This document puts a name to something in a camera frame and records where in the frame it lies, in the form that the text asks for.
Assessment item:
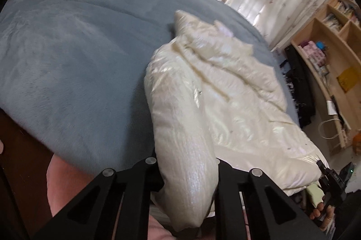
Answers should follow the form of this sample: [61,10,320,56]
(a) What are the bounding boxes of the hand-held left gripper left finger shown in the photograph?
[32,157,165,240]

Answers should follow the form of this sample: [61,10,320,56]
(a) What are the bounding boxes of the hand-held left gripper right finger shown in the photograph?
[214,158,329,240]

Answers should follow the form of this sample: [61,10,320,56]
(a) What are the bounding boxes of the black long bag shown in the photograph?
[283,46,316,128]

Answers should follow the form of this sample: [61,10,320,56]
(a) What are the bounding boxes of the pink drawer box set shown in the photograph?
[306,41,325,64]

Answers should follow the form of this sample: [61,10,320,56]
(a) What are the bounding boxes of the orange round object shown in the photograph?
[351,134,361,156]

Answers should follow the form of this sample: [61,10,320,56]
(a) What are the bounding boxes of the row of books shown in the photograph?
[333,0,356,17]

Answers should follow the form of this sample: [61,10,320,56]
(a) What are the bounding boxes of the yellow cloth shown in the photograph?
[338,66,359,92]

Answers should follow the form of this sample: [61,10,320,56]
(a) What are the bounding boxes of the white paper sheet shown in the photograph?
[326,100,337,116]

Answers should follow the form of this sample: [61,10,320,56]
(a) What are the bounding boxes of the bed with grey-blue cover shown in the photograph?
[0,0,329,201]

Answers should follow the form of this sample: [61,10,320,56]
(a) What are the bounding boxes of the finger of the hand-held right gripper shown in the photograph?
[316,160,347,206]

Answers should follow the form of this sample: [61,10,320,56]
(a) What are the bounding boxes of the white cable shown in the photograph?
[319,118,343,140]

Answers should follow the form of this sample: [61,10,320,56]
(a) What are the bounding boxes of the person's right hand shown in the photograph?
[309,201,337,232]

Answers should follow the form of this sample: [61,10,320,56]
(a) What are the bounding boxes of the light green cloth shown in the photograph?
[306,183,325,205]

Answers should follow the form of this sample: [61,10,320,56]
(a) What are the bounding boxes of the wooden shelf desk unit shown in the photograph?
[290,0,361,156]

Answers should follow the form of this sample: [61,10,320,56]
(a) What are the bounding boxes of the white shiny puffer jacket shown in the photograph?
[144,9,329,232]

